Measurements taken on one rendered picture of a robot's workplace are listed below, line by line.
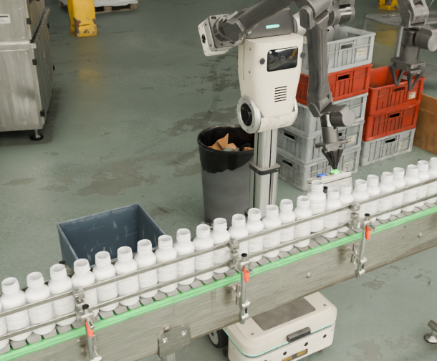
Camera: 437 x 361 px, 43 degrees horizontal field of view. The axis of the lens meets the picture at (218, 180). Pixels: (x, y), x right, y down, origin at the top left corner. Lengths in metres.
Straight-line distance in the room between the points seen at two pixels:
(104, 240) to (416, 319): 1.78
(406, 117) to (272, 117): 2.75
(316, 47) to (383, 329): 1.74
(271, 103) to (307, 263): 0.73
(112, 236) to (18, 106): 3.13
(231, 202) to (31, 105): 2.32
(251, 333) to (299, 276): 0.81
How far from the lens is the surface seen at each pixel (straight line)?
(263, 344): 2.56
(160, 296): 1.60
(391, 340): 3.05
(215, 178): 3.43
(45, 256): 3.63
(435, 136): 5.08
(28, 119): 5.20
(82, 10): 9.10
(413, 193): 2.05
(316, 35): 1.78
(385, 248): 2.05
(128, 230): 2.18
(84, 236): 2.13
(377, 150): 4.80
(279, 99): 2.27
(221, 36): 2.10
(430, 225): 2.17
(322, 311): 2.73
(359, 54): 4.21
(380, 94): 4.59
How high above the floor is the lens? 2.00
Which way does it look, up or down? 27 degrees down
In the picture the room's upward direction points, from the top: straight up
